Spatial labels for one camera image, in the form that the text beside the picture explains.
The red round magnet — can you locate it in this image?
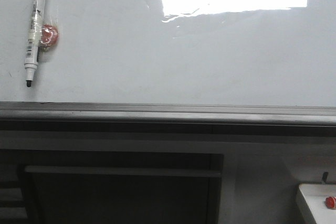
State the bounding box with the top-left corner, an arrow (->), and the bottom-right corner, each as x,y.
39,24 -> 59,48

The large white whiteboard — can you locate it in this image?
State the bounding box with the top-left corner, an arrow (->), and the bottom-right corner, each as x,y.
1,0 -> 335,125

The white control box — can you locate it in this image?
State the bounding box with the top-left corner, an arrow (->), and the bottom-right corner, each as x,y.
296,184 -> 335,224

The white whiteboard marker pen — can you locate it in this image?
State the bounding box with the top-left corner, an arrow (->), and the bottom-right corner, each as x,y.
24,0 -> 46,88

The red emergency stop button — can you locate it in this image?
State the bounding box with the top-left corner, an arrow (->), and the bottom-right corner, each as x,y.
325,196 -> 336,210

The dark cabinet with rail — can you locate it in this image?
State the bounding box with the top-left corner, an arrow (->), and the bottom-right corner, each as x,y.
1,150 -> 223,223

